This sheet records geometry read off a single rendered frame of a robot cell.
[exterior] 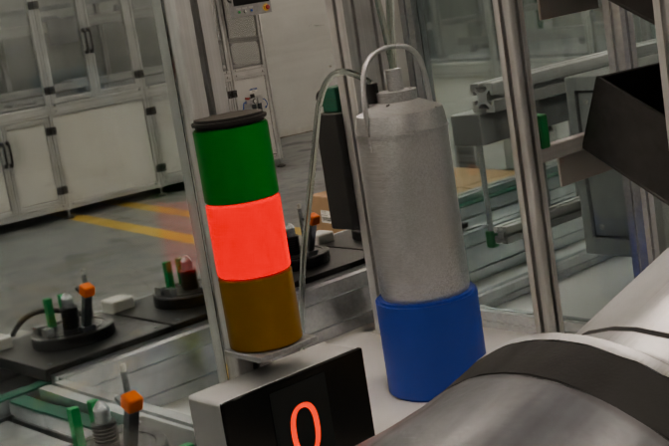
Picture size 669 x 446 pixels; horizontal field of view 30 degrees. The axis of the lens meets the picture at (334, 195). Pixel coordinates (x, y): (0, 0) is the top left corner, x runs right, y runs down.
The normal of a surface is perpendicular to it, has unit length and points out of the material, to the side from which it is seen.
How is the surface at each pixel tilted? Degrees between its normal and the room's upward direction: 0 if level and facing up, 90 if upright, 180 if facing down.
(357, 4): 90
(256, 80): 90
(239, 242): 90
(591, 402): 23
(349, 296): 90
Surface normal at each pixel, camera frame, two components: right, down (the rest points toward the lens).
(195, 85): 0.65, 0.03
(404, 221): -0.21, 0.20
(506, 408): -0.25, -0.88
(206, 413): -0.75, 0.22
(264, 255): 0.40, 0.09
